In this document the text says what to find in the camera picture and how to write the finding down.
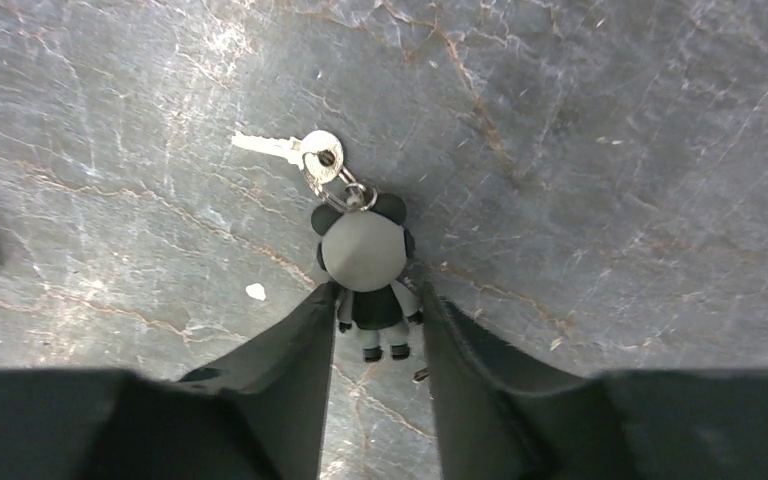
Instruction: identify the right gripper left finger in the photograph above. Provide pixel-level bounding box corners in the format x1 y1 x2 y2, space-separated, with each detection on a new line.
0 283 338 479

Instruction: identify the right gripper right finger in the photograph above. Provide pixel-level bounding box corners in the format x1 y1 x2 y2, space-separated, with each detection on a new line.
421 285 768 479

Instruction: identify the panda keychain with key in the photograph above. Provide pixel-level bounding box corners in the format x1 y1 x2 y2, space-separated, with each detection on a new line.
232 130 423 363

